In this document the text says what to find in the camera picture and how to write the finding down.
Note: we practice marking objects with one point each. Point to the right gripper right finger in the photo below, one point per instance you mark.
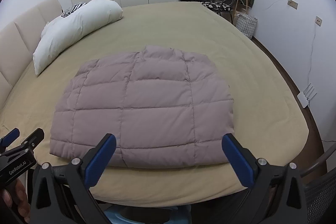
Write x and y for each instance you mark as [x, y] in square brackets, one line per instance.
[275, 193]

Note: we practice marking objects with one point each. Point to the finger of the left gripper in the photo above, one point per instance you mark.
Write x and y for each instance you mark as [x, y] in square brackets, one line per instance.
[9, 138]

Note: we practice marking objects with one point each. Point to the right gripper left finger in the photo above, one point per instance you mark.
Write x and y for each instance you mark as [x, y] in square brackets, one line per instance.
[61, 193]

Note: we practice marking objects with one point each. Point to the mauve quilted down jacket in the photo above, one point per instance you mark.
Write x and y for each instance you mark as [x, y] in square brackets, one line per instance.
[167, 108]

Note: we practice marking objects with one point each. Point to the left hand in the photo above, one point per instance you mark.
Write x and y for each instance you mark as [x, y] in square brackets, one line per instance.
[17, 195]

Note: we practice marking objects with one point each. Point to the black mesh office chair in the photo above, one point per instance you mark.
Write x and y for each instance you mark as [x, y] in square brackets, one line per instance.
[320, 199]

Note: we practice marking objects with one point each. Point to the olive green bed sheet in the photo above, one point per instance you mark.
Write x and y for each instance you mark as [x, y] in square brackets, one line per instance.
[267, 118]

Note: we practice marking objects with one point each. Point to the white wifi router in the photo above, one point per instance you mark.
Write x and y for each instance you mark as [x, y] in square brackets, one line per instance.
[304, 97]

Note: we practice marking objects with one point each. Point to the beige padded headboard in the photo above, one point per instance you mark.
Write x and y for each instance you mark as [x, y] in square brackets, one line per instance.
[19, 40]

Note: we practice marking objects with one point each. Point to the long white pillow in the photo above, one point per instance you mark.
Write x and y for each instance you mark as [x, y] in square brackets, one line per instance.
[62, 33]

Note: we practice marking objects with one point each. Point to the striped black white cushion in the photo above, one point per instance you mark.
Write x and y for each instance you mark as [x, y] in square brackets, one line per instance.
[73, 9]

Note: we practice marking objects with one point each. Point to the white checked laundry bag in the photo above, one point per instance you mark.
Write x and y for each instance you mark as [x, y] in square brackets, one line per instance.
[246, 24]

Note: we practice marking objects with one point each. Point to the black chair by rack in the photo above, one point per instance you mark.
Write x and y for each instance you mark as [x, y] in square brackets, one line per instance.
[223, 6]

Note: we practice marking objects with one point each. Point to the lower wall socket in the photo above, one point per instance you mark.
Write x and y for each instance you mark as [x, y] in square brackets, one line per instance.
[318, 20]

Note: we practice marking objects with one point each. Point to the wall socket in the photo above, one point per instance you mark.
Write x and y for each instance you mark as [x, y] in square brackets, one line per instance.
[292, 4]
[318, 20]

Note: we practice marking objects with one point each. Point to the upper wall socket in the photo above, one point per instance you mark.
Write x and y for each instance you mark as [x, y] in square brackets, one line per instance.
[292, 4]

